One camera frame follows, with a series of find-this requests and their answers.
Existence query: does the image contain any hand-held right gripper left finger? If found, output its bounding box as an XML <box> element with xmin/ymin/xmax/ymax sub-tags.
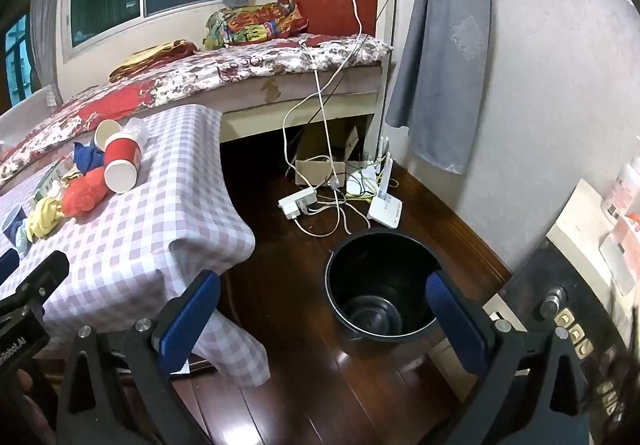
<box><xmin>56</xmin><ymin>269</ymin><xmax>222</xmax><ymax>445</ymax></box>

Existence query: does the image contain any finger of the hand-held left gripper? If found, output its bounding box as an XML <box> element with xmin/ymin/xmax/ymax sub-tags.
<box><xmin>0</xmin><ymin>250</ymin><xmax>70</xmax><ymax>321</ymax></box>
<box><xmin>0</xmin><ymin>249</ymin><xmax>19</xmax><ymax>284</ymax></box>

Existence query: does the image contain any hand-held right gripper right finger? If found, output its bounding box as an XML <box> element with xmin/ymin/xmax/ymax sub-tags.
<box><xmin>425</xmin><ymin>270</ymin><xmax>593</xmax><ymax>445</ymax></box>

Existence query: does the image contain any blue paper cup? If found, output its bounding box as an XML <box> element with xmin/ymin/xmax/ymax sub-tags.
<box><xmin>0</xmin><ymin>206</ymin><xmax>27</xmax><ymax>246</ymax></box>

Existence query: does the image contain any pale yellow cloth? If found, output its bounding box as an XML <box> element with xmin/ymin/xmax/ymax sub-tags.
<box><xmin>26</xmin><ymin>195</ymin><xmax>68</xmax><ymax>242</ymax></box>

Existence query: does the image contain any red plastic bag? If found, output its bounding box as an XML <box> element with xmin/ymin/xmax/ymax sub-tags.
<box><xmin>61</xmin><ymin>168</ymin><xmax>112</xmax><ymax>217</ymax></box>

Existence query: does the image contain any green milk carton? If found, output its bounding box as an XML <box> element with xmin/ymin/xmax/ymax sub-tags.
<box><xmin>32</xmin><ymin>162</ymin><xmax>76</xmax><ymax>201</ymax></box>

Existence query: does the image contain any black plastic bin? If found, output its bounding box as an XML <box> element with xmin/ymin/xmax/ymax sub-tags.
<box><xmin>325</xmin><ymin>231</ymin><xmax>444</xmax><ymax>341</ymax></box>

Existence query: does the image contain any blue towel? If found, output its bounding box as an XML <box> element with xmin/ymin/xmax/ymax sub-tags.
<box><xmin>72</xmin><ymin>141</ymin><xmax>107</xmax><ymax>174</ymax></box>

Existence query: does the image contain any red paper cup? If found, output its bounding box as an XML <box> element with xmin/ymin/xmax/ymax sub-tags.
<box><xmin>103</xmin><ymin>135</ymin><xmax>143</xmax><ymax>194</ymax></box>

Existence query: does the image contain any white paper cup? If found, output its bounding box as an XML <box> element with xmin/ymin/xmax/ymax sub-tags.
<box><xmin>94</xmin><ymin>119</ymin><xmax>124</xmax><ymax>152</ymax></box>

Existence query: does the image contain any clear plastic bag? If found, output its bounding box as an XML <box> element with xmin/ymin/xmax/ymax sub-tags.
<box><xmin>122</xmin><ymin>118</ymin><xmax>150</xmax><ymax>148</ymax></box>

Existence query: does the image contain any cream box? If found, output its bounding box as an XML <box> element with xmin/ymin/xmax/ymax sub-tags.
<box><xmin>427</xmin><ymin>294</ymin><xmax>513</xmax><ymax>378</ymax></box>

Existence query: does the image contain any checkered tablecloth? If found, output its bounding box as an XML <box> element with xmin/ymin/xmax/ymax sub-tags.
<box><xmin>0</xmin><ymin>104</ymin><xmax>271</xmax><ymax>387</ymax></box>

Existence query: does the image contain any white router with antennas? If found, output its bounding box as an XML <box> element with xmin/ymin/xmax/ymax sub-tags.
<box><xmin>367</xmin><ymin>138</ymin><xmax>403</xmax><ymax>228</ymax></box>

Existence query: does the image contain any cream board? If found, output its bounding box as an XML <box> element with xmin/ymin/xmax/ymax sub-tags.
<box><xmin>545</xmin><ymin>178</ymin><xmax>640</xmax><ymax>311</ymax></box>

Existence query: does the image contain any white power strip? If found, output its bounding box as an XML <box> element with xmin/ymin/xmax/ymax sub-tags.
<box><xmin>278</xmin><ymin>186</ymin><xmax>318</xmax><ymax>221</ymax></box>

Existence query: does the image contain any white modem box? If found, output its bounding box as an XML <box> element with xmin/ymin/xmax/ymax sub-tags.
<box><xmin>346</xmin><ymin>168</ymin><xmax>376</xmax><ymax>198</ymax></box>

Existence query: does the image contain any orange and white packet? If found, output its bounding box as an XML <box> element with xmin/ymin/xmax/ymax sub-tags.
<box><xmin>599</xmin><ymin>215</ymin><xmax>640</xmax><ymax>296</ymax></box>

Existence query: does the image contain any cardboard box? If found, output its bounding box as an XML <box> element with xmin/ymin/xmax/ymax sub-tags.
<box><xmin>294</xmin><ymin>124</ymin><xmax>362</xmax><ymax>189</ymax></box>

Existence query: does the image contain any narrow window beside door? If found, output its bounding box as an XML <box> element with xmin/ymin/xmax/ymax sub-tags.
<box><xmin>4</xmin><ymin>14</ymin><xmax>33</xmax><ymax>108</ymax></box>

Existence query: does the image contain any white pump bottle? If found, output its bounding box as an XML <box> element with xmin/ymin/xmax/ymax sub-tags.
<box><xmin>601</xmin><ymin>162</ymin><xmax>640</xmax><ymax>222</ymax></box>

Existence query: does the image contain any folded yellow red blanket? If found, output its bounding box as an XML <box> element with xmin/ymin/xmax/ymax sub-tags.
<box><xmin>109</xmin><ymin>40</ymin><xmax>198</xmax><ymax>82</ymax></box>

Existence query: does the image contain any floral bedspread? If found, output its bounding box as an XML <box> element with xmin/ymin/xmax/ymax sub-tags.
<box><xmin>0</xmin><ymin>32</ymin><xmax>393</xmax><ymax>186</ymax></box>

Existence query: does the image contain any long grey patterned curtain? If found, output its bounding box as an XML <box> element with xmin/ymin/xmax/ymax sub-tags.
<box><xmin>385</xmin><ymin>0</ymin><xmax>493</xmax><ymax>174</ymax></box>

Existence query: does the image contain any colourful patterned pillow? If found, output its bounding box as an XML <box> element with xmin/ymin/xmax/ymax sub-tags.
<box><xmin>202</xmin><ymin>2</ymin><xmax>306</xmax><ymax>50</ymax></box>

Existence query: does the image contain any white charging cable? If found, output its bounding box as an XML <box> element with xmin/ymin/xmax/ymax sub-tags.
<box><xmin>282</xmin><ymin>0</ymin><xmax>373</xmax><ymax>238</ymax></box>

